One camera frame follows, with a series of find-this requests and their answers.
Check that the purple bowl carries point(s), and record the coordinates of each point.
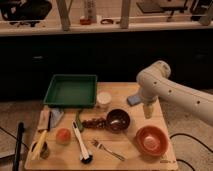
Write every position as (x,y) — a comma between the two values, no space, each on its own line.
(117,121)

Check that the folded cloth with knife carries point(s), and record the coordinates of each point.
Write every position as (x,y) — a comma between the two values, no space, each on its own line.
(49,118)

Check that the black pole at left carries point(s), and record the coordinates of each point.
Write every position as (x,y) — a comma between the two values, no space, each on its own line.
(17,155)

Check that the white round container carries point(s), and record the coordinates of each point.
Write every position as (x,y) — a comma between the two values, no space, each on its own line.
(103,100)

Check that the dark round cup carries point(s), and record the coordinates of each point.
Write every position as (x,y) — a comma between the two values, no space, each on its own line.
(45,152)

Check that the red object on shelf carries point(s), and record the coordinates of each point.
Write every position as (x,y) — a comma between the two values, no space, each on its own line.
(84,21)

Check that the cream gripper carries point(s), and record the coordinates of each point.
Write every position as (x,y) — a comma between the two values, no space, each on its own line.
(148,110)

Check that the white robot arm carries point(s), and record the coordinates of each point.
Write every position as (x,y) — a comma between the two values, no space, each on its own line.
(154,83)

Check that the blue sponge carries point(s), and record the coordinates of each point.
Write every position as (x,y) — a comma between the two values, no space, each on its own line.
(133,100)

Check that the orange red bowl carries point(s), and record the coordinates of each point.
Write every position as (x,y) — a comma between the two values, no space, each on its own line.
(151,140)

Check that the green plastic tray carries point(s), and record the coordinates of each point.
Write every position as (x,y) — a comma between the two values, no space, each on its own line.
(71,91)

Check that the silver fork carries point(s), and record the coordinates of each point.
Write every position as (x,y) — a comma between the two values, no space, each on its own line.
(99,145)

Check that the bunch of dark grapes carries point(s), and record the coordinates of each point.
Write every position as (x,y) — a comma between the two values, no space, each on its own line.
(95,123)

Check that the black office chair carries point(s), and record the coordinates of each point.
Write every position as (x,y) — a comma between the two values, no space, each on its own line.
(30,12)

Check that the green vegetable toy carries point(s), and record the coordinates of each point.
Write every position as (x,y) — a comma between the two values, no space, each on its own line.
(78,120)

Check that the red orange fruit toy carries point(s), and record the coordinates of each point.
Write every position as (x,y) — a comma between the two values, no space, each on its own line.
(63,136)

